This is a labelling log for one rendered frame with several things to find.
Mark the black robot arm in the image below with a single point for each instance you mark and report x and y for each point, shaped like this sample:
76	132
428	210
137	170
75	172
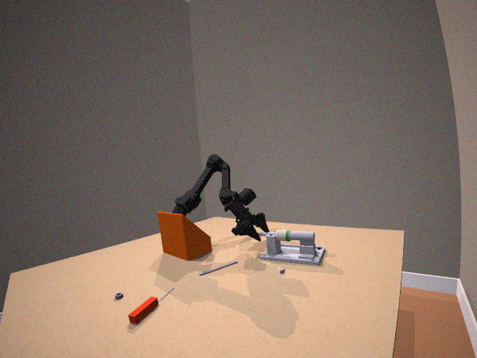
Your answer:
191	198

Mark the red-handled screwdriver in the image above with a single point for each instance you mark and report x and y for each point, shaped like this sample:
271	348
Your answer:
139	313

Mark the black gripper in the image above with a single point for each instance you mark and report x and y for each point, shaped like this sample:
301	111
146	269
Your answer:
248	221

